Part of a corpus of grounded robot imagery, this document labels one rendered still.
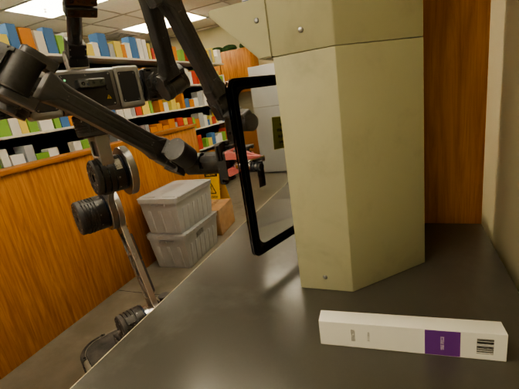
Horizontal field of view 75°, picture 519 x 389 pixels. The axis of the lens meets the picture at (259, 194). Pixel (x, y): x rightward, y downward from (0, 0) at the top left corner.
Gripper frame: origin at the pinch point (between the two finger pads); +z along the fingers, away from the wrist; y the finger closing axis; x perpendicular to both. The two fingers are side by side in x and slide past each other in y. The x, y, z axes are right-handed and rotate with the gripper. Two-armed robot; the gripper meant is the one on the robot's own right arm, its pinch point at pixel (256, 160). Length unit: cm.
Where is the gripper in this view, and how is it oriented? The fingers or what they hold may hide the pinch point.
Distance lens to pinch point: 83.5
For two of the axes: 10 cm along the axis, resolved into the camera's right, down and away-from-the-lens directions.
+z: 9.2, -0.2, -3.9
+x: 3.7, -3.1, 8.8
